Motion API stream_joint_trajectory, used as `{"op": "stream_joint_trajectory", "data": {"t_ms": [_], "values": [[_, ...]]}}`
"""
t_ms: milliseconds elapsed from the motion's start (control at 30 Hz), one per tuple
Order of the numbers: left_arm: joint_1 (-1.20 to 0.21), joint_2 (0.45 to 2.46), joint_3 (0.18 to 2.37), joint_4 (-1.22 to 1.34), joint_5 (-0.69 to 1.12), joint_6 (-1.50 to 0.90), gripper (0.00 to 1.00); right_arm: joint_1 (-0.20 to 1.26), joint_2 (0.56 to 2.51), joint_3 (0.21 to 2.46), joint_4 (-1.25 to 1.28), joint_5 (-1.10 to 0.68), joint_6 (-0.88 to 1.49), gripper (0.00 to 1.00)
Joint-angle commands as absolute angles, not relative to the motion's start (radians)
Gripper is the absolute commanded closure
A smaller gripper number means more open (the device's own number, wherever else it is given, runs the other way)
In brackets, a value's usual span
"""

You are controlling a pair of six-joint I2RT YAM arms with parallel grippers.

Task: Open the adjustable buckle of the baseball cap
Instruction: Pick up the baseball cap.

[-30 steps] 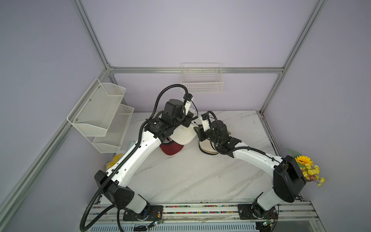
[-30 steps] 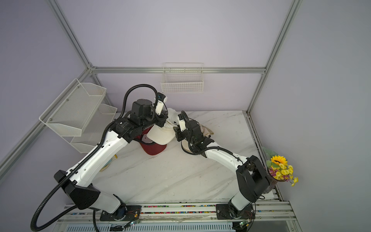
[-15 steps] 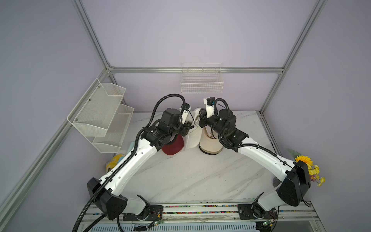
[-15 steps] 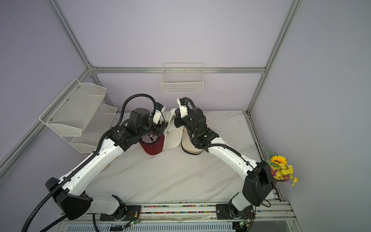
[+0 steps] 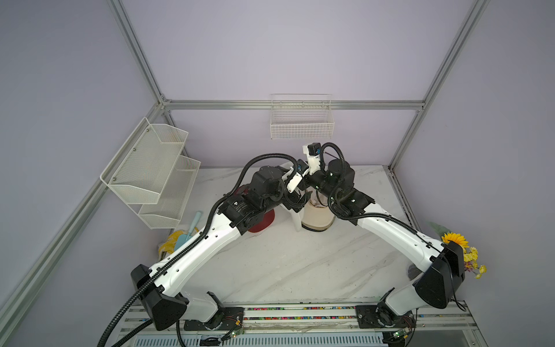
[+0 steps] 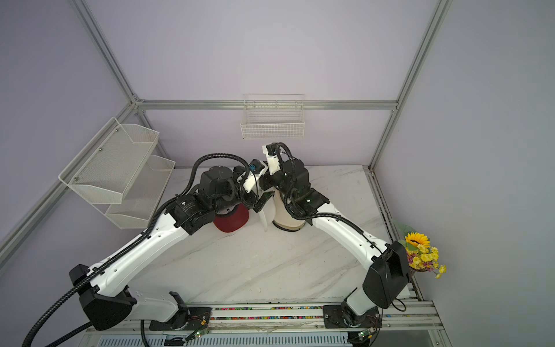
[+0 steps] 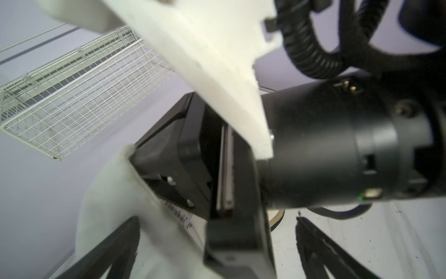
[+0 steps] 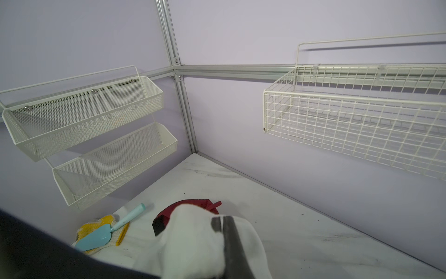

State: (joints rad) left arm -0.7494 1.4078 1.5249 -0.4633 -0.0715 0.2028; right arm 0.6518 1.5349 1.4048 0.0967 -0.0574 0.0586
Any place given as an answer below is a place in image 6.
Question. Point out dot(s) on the aluminium frame rails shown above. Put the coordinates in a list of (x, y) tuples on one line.
[(135, 107)]

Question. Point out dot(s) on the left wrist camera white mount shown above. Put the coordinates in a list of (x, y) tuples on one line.
[(257, 169)]

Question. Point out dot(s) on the white wire wall basket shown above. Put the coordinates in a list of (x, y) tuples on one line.
[(272, 116)]

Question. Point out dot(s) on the sunflower bouquet in vase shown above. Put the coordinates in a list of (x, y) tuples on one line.
[(422, 256)]

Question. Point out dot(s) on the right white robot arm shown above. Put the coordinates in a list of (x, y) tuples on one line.
[(288, 201)]

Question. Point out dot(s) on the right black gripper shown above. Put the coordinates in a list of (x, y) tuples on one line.
[(268, 178)]

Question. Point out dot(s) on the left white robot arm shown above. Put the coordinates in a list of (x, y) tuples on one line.
[(104, 287)]

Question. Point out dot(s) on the dark red baseball cap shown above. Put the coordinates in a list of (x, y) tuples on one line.
[(233, 220)]

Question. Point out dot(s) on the white mesh two-tier shelf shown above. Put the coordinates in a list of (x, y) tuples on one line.
[(119, 174)]

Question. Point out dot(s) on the beige baseball cap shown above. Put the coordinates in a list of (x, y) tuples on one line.
[(283, 220)]

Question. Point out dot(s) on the white baseball cap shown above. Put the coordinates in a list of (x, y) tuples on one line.
[(265, 216)]

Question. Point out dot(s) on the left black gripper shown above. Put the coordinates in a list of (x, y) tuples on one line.
[(261, 202)]

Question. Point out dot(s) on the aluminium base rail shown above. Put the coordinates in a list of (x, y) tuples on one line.
[(410, 315)]

